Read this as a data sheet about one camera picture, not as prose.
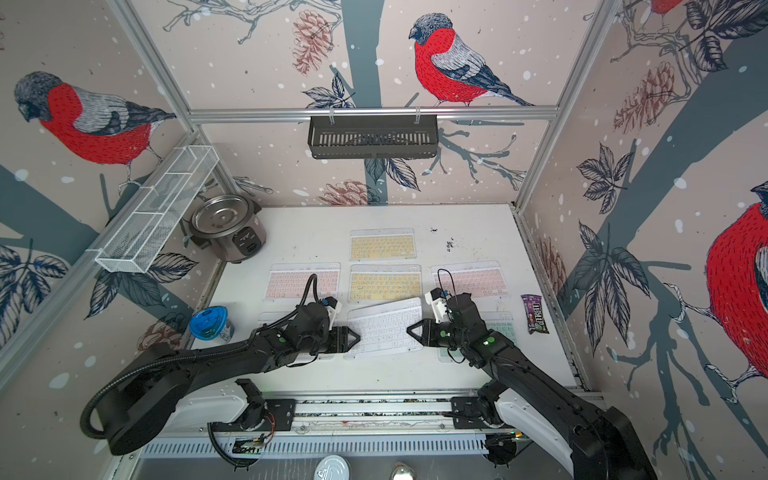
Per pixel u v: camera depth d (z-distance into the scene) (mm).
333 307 802
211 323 804
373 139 1055
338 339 744
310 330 668
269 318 907
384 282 980
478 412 726
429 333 699
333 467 624
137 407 412
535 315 898
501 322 898
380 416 746
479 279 983
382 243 1097
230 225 931
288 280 994
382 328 836
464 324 631
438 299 755
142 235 726
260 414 674
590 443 401
